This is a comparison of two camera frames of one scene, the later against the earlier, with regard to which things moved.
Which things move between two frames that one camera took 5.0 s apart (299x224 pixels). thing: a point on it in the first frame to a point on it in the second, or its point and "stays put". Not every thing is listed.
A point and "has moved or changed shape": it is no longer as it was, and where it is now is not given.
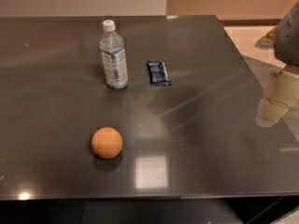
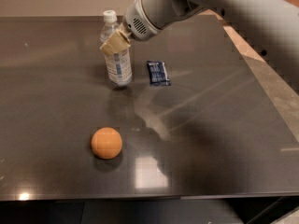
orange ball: [106, 142] stays put
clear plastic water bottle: [113, 56] has moved or changed shape
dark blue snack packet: [157, 73] stays put
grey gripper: [288, 42] to [135, 24]
